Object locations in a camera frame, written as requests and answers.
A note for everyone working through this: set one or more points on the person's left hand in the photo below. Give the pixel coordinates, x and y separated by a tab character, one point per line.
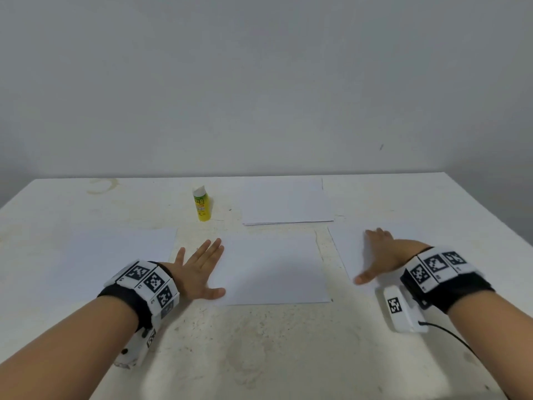
196	272

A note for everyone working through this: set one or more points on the person's right hand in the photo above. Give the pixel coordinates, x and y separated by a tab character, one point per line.
390	254

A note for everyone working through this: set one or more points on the stack of white paper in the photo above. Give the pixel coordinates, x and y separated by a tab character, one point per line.
350	250
104	264

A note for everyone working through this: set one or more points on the yellow glue stick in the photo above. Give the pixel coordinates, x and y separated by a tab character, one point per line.
202	205

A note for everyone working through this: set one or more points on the glued white paper sheet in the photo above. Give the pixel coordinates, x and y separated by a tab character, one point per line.
287	202
271	269

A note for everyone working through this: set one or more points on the person's left forearm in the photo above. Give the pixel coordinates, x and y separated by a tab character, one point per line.
54	358

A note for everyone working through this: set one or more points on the person's right forearm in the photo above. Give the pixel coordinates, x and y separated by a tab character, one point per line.
495	345

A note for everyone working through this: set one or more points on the black marker wristband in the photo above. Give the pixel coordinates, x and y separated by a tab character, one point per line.
143	294
445	279

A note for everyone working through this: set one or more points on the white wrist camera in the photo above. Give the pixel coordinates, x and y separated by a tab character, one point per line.
401	308
137	350

